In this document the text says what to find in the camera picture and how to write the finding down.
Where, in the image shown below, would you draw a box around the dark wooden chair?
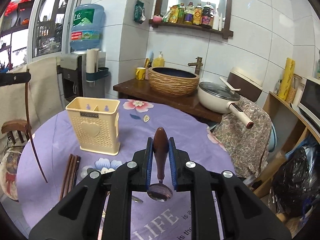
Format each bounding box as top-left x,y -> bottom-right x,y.
1,119 -> 31,144

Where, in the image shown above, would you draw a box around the beige hanging cloth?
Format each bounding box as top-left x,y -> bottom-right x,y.
0,57 -> 62,131

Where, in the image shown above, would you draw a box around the wooden handled metal spoon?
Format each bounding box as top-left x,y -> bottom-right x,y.
147,127 -> 173,202

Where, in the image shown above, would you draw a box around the cream plastic utensil holder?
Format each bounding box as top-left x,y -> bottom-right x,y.
66,97 -> 120,156

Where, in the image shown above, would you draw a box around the wooden wall shelf frame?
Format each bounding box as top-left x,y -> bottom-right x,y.
149,0 -> 233,40

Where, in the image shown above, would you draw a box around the yellow mug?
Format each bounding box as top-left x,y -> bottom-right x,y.
136,67 -> 146,80

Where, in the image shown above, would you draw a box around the yellow roll of bags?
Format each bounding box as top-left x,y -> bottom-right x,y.
278,57 -> 295,100

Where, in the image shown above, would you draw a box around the cream pan with lid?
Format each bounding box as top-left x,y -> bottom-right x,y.
197,77 -> 254,129

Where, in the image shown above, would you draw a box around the floral cloth covered chair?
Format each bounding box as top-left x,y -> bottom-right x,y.
207,96 -> 272,178

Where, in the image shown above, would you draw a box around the woven brown basin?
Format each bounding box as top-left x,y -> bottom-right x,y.
148,67 -> 200,96

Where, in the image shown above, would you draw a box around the brown cream rice cooker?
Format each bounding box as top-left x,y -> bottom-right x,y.
227,67 -> 263,102

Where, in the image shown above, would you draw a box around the bronze faucet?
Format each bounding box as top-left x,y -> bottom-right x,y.
188,57 -> 203,75

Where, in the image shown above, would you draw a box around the yellow soap dispenser bottle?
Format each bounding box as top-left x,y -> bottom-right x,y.
152,51 -> 164,67

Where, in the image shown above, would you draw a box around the paper cup tube holder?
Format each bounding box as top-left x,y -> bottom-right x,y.
86,48 -> 108,87

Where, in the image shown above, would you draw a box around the black silver water dispenser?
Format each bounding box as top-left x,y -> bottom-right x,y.
58,50 -> 106,102

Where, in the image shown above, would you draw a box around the cat print cushion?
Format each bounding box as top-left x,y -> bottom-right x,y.
1,146 -> 23,202

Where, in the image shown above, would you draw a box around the white microwave oven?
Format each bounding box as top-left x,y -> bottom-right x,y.
298,77 -> 320,126

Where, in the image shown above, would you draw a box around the wooden storage shelf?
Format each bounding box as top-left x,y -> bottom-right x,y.
253,92 -> 319,198

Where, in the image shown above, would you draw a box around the window with metal frame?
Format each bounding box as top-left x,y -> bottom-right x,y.
1,0 -> 80,68

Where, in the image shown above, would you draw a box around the purple floral tablecloth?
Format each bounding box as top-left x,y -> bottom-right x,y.
17,101 -> 237,239

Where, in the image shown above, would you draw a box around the black plastic bag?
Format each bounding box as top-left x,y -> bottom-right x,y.
272,142 -> 319,217

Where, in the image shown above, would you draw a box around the blue water jug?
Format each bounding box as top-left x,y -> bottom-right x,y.
70,4 -> 105,51

